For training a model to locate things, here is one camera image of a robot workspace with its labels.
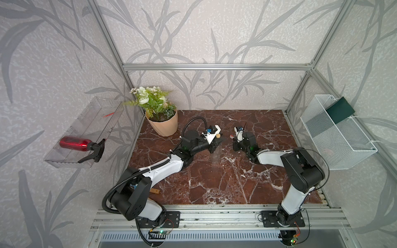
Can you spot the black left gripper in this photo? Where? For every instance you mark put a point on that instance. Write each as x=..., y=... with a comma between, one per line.
x=212, y=147

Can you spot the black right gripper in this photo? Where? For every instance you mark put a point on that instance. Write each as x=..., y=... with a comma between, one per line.
x=234, y=145

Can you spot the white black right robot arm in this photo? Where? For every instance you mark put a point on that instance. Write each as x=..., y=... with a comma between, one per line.
x=303, y=172

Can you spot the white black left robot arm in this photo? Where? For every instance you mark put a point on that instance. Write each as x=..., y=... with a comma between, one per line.
x=130, y=196

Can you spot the red spray bottle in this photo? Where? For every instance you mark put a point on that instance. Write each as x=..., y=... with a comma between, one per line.
x=84, y=145

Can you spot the potted plant in beige pot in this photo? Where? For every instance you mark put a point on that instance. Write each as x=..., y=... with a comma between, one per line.
x=159, y=110

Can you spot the dark green card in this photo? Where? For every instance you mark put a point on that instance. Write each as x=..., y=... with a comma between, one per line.
x=340, y=110

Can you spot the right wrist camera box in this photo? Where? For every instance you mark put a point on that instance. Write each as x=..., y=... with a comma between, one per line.
x=239, y=131

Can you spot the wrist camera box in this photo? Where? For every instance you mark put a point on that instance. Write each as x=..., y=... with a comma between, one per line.
x=239, y=131
x=211, y=133

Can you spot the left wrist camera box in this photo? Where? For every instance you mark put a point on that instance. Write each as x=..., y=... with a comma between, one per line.
x=211, y=133

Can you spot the white wire mesh basket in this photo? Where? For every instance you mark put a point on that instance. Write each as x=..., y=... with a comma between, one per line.
x=342, y=145

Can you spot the clear plastic wall bin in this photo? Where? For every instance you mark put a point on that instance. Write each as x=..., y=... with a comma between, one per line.
x=95, y=123

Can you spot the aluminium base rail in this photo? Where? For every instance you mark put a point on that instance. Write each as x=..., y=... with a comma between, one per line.
x=228, y=217

